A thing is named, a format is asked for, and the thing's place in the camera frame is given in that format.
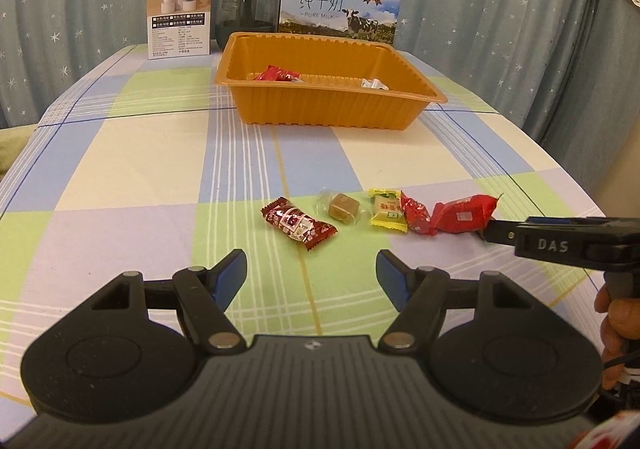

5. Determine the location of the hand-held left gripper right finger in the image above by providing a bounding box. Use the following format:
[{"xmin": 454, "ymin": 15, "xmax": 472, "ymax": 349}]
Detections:
[{"xmin": 376, "ymin": 249, "xmax": 543, "ymax": 356}]

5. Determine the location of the dark red patterned candy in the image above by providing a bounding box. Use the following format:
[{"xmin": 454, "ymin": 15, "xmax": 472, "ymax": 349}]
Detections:
[{"xmin": 259, "ymin": 197, "xmax": 339, "ymax": 253}]

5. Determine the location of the person's right hand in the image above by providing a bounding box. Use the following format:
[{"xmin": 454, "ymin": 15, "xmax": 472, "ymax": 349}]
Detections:
[{"xmin": 594, "ymin": 286, "xmax": 640, "ymax": 391}]

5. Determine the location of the grey star-print curtain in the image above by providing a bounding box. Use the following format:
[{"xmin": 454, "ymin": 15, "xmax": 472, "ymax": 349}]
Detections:
[{"xmin": 0, "ymin": 0, "xmax": 640, "ymax": 150}]

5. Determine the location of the yellow candy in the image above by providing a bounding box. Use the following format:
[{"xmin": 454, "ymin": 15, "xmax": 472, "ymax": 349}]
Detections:
[{"xmin": 368, "ymin": 188, "xmax": 409, "ymax": 234}]

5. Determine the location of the brown candy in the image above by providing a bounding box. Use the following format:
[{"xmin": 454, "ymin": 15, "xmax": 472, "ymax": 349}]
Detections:
[{"xmin": 314, "ymin": 188, "xmax": 366, "ymax": 228}]

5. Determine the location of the orange plastic tray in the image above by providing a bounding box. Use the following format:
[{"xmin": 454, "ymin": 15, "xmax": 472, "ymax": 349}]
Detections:
[{"xmin": 214, "ymin": 32, "xmax": 449, "ymax": 131}]

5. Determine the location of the blue milk carton box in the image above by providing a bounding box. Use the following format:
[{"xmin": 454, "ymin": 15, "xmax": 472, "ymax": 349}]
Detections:
[{"xmin": 274, "ymin": 0, "xmax": 405, "ymax": 48}]

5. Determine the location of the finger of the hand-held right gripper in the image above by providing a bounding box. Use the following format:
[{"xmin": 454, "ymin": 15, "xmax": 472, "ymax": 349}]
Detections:
[{"xmin": 481, "ymin": 216, "xmax": 531, "ymax": 248}]

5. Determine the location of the red white patterned cloth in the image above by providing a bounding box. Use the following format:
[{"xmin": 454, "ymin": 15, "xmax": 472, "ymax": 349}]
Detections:
[{"xmin": 572, "ymin": 406, "xmax": 640, "ymax": 449}]

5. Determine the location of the light green sofa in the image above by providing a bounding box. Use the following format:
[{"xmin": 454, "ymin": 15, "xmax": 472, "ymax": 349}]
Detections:
[{"xmin": 0, "ymin": 126, "xmax": 37, "ymax": 176}]

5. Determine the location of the small white product box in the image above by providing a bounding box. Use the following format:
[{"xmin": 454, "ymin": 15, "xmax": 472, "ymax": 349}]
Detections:
[{"xmin": 146, "ymin": 0, "xmax": 215, "ymax": 61}]

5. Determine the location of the small red candy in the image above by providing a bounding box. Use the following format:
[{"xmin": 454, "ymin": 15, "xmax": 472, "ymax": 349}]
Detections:
[{"xmin": 400, "ymin": 191, "xmax": 434, "ymax": 235}]

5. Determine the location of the large red snack packet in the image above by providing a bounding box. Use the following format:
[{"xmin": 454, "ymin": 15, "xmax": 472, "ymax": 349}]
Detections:
[{"xmin": 251, "ymin": 64, "xmax": 302, "ymax": 83}]

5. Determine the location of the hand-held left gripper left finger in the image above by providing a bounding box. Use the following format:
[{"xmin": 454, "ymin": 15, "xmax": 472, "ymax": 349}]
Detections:
[{"xmin": 87, "ymin": 249, "xmax": 249, "ymax": 356}]

